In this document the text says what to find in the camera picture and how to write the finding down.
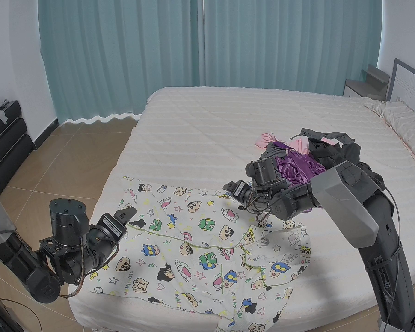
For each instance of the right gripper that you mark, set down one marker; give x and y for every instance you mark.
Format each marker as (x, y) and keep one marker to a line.
(240, 189)

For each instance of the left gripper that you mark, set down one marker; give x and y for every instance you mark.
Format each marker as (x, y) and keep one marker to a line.
(107, 228)

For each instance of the white printed pyjama top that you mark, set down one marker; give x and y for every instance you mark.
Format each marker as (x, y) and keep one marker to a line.
(193, 254)

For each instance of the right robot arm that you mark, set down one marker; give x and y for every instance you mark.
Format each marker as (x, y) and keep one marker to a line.
(345, 202)

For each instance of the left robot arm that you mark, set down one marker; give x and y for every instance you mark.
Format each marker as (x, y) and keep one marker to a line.
(69, 220)

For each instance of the pile of clothes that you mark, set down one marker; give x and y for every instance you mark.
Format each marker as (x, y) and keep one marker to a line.
(297, 168)

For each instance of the bed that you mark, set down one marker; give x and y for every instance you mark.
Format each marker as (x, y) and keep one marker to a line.
(211, 133)

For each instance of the black chest of drawers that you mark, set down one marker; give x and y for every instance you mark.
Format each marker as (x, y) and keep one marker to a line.
(7, 140)

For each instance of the grey white bedside table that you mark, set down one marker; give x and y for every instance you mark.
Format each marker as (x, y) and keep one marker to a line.
(363, 86)

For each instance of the blue-green curtain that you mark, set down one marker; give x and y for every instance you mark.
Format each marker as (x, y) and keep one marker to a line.
(124, 47)
(290, 33)

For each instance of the cream pillow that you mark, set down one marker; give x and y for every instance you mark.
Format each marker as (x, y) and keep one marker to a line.
(404, 126)

